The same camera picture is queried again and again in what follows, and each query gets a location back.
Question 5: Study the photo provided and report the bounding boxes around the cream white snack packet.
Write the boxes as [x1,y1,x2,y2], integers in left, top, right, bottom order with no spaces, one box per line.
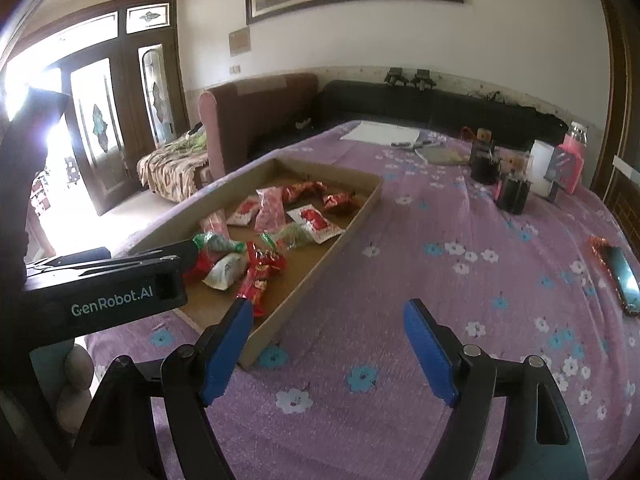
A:
[203,252,248,290]

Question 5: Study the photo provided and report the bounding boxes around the grey notebook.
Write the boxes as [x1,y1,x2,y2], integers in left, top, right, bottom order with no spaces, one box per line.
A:
[414,144,469,166]

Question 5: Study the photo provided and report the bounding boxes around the black jar near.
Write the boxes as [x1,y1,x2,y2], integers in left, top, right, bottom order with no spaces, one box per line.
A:
[494,155,530,216]

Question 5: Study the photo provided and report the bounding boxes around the green twisted candy packet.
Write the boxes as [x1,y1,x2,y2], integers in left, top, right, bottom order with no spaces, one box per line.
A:
[192,232,246,252]

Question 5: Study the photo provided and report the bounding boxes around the white paper sheet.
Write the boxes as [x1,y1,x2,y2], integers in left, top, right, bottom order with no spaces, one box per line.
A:
[341,122,420,146]

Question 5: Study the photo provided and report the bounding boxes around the black jar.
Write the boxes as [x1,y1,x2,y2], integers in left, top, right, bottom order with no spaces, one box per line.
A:
[469,128,500,185]
[494,155,530,216]

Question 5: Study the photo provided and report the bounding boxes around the pink cartoon snack packet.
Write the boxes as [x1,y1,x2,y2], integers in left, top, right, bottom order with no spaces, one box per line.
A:
[254,186,286,233]

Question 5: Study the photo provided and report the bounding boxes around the white red snack packet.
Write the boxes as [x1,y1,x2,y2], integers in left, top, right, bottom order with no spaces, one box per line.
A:
[288,204,344,245]

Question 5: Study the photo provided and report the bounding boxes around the red cartoon snack packet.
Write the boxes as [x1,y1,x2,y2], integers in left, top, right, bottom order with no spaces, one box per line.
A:
[236,242,286,318]

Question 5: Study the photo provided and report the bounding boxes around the pink water bottle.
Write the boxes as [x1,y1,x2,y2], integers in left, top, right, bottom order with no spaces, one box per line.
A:
[560,122,588,194]

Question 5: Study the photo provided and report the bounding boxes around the purple floral tablecloth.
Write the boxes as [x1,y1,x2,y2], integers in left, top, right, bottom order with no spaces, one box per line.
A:
[84,119,640,480]

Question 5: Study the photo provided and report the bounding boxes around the red foil wrapper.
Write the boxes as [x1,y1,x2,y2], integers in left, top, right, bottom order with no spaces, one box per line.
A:
[588,236,612,266]

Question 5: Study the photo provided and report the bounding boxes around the white cup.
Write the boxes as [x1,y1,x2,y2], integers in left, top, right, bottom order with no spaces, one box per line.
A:
[526,140,554,198]

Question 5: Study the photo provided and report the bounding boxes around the black jar far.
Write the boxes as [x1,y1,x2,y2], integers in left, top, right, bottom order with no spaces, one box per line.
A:
[469,128,500,185]

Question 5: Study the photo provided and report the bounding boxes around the patterned blanket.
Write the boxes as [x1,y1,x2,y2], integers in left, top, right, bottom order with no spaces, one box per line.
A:
[137,122,213,203]

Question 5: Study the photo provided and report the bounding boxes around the wooden glass door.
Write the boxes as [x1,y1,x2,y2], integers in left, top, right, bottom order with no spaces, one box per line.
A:
[6,0,188,214]

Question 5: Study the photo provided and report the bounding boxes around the black smartphone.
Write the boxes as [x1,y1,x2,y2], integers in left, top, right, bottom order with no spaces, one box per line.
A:
[603,246,640,316]

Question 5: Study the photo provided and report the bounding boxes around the brown pink armchair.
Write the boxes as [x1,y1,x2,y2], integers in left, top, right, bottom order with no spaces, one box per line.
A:
[198,73,318,180]

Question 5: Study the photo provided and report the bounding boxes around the small red candy packet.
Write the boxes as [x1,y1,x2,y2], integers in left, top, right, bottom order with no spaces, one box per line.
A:
[322,192,358,216]

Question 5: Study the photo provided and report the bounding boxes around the shallow cardboard box tray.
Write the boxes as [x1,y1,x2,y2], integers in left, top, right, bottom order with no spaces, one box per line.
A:
[127,156,385,371]

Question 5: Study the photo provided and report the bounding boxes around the black sofa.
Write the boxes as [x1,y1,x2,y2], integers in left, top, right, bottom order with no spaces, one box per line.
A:
[248,80,568,159]

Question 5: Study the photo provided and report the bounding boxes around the green clear snack packet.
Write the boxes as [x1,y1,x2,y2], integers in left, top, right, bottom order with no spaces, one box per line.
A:
[260,222,314,252]

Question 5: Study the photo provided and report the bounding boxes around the dark red gold-lettered snack packet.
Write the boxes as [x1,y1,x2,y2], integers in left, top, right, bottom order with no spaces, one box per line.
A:
[282,181,326,205]

